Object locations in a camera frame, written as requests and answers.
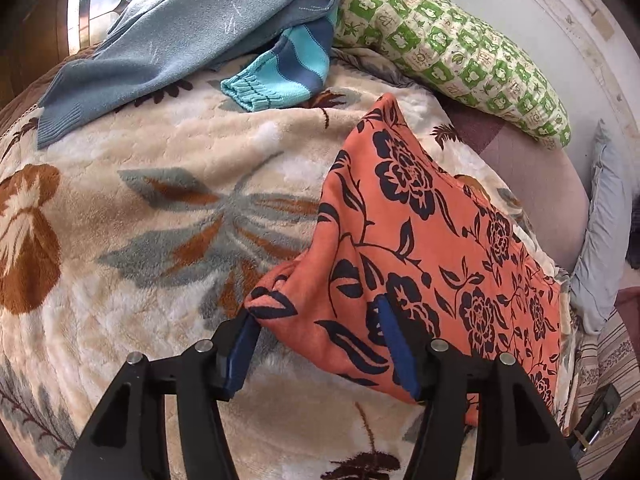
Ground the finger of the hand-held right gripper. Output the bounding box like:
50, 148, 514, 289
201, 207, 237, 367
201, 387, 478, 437
574, 384, 622, 461

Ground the cream floral fleece blanket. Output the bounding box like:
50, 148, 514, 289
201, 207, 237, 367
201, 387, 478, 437
0, 45, 571, 480

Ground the mauve pink cushion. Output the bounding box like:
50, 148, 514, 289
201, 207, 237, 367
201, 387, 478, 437
440, 97, 591, 273

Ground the orange floral blouse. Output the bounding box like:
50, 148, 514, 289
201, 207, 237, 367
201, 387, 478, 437
244, 92, 563, 428

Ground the brown wooden door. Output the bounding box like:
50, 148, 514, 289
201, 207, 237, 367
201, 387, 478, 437
0, 0, 71, 106

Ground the blue-grey knit sweater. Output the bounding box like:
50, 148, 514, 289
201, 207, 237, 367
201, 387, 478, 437
36, 0, 423, 150

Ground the blue-grey pillow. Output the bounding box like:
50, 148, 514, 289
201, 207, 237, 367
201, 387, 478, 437
570, 120, 632, 336

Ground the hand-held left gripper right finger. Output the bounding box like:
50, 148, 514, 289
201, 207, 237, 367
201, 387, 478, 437
372, 294, 583, 480

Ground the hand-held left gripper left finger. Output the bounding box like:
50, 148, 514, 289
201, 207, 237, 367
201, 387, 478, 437
62, 305, 263, 480

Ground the green checked pillow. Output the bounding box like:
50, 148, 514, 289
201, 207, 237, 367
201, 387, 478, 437
332, 0, 572, 150

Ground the teal striped knit garment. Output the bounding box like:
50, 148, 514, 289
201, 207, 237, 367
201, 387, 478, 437
220, 10, 338, 113

